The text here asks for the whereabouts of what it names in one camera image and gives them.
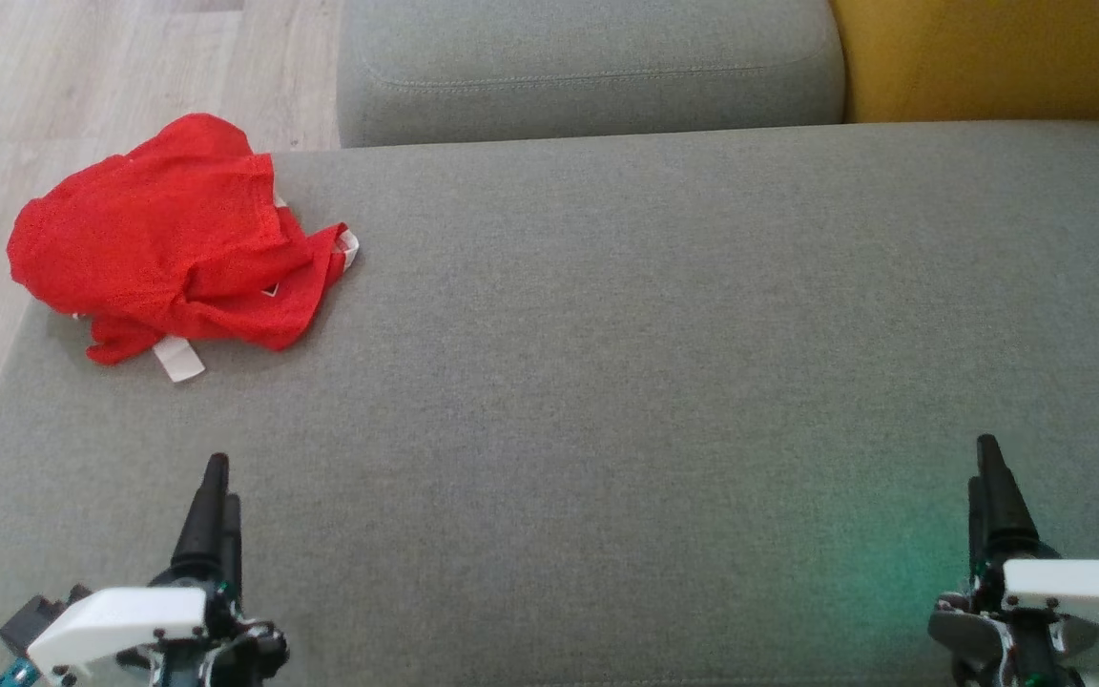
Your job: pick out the long grey sofa seat cushion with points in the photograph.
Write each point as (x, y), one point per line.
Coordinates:
(588, 67)

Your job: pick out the long yellow sofa backrest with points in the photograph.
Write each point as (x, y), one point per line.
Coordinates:
(988, 57)

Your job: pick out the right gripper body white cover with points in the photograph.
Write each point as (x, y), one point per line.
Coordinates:
(1074, 592)

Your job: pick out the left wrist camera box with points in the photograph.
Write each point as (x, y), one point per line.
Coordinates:
(30, 620)

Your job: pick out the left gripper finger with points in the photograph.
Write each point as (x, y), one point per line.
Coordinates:
(233, 544)
(201, 525)

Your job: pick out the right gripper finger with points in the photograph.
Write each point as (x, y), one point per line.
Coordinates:
(1005, 515)
(975, 525)

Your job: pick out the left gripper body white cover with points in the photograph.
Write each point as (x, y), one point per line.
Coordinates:
(120, 620)

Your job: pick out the red basketball jersey white trim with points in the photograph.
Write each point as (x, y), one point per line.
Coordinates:
(149, 229)

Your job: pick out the wide grey sofa seat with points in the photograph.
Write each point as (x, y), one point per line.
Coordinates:
(607, 382)

